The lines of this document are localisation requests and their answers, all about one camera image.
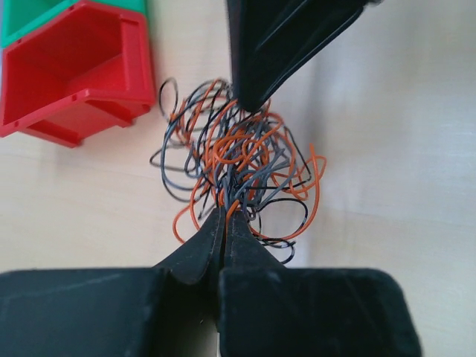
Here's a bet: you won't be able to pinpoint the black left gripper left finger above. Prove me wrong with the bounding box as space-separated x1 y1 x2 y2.
1 208 226 356

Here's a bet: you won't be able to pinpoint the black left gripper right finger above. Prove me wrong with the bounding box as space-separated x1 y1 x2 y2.
219 213 422 356

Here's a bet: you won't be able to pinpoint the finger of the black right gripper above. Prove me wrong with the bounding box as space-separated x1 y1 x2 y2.
226 0 375 112

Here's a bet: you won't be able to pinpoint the orange black grey cables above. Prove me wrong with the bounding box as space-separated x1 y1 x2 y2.
149 77 328 264

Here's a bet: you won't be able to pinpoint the red plastic bin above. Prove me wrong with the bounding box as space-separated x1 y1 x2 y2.
1 1 155 147

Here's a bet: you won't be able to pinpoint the green plastic bin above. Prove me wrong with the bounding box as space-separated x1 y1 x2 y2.
0 0 149 48

